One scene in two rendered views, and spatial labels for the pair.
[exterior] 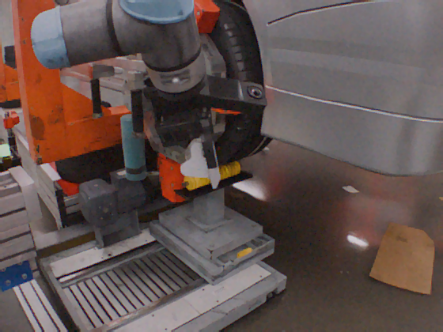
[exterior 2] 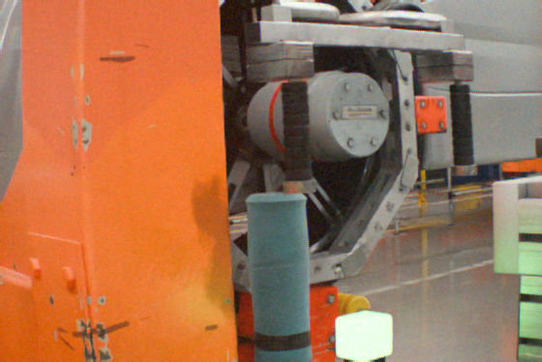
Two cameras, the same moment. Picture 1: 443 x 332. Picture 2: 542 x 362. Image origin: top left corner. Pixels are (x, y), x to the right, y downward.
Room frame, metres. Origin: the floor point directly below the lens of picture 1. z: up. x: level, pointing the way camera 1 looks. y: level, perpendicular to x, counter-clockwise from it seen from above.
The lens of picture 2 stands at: (1.30, 1.70, 0.83)
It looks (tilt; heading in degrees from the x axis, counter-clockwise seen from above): 3 degrees down; 273
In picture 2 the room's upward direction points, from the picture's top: 3 degrees counter-clockwise
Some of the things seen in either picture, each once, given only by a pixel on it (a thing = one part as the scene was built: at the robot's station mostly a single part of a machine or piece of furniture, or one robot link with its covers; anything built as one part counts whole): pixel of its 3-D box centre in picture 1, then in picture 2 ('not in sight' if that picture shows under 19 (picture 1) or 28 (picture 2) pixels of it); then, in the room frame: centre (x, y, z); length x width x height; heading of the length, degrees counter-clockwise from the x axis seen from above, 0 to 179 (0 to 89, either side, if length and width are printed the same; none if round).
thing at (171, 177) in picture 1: (183, 175); (284, 334); (1.37, 0.14, 0.48); 0.16 x 0.12 x 0.17; 130
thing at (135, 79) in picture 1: (144, 77); (444, 66); (1.08, 0.22, 0.93); 0.09 x 0.05 x 0.05; 130
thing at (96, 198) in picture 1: (126, 206); not in sight; (1.52, 0.44, 0.26); 0.42 x 0.18 x 0.35; 130
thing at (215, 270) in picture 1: (209, 237); not in sight; (1.46, 0.04, 0.13); 0.50 x 0.36 x 0.10; 40
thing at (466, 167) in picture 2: (137, 111); (462, 127); (1.07, 0.24, 0.83); 0.04 x 0.04 x 0.16
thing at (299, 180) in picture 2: (96, 96); (296, 134); (1.33, 0.46, 0.83); 0.04 x 0.04 x 0.16
